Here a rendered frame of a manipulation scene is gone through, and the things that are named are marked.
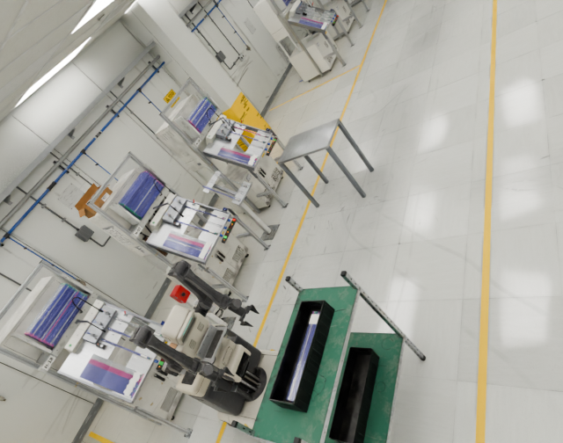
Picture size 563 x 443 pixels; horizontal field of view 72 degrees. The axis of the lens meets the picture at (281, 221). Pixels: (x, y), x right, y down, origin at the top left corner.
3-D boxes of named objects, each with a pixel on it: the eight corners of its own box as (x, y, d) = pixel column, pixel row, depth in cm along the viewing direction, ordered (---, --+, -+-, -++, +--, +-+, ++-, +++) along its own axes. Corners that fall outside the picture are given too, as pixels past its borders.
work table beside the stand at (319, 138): (365, 197, 429) (326, 146, 388) (316, 207, 476) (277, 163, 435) (374, 169, 453) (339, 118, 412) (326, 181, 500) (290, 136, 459)
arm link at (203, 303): (169, 258, 238) (161, 272, 232) (184, 258, 230) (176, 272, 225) (210, 296, 265) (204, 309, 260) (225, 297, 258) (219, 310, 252)
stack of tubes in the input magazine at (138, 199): (164, 185, 441) (146, 169, 427) (142, 219, 412) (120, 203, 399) (158, 187, 449) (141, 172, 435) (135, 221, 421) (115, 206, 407)
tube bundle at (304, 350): (315, 314, 228) (312, 311, 226) (325, 314, 223) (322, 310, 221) (288, 402, 200) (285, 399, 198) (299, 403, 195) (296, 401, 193)
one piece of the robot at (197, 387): (229, 417, 324) (152, 377, 282) (252, 356, 354) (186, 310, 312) (256, 425, 302) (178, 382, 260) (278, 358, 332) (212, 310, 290)
